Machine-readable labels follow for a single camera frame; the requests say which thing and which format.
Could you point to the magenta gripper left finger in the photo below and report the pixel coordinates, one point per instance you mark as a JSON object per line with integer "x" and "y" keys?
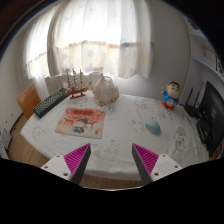
{"x": 71, "y": 166}

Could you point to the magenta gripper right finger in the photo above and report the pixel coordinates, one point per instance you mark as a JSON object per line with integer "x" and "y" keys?
{"x": 151, "y": 166}

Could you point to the light blue computer mouse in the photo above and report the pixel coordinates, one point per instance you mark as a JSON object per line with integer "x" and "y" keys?
{"x": 153, "y": 126}

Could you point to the white patterned tablecloth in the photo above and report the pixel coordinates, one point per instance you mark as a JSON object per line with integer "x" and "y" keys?
{"x": 124, "y": 125}

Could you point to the black monitor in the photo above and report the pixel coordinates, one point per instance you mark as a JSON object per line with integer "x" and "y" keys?
{"x": 210, "y": 126}

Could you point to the black wifi router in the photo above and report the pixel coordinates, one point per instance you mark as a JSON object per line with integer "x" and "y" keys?
{"x": 191, "y": 110}

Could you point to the black keyboard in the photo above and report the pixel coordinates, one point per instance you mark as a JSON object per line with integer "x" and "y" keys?
{"x": 50, "y": 102}

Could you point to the cartoon boy figurine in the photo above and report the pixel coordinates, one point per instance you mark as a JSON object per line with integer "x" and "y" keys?
{"x": 171, "y": 94}

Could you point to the wooden model sailing ship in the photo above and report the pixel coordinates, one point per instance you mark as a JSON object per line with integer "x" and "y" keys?
{"x": 76, "y": 86}

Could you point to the wooden chair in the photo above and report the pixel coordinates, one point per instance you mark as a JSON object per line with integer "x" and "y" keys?
{"x": 28, "y": 99}

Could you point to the white radiator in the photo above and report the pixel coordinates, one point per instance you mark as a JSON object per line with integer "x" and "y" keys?
{"x": 56, "y": 82}

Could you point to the white sheer curtain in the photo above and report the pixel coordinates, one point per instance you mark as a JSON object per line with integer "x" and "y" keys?
{"x": 109, "y": 36}

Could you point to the white wall shelf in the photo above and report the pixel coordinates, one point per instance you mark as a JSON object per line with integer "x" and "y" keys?
{"x": 204, "y": 53}

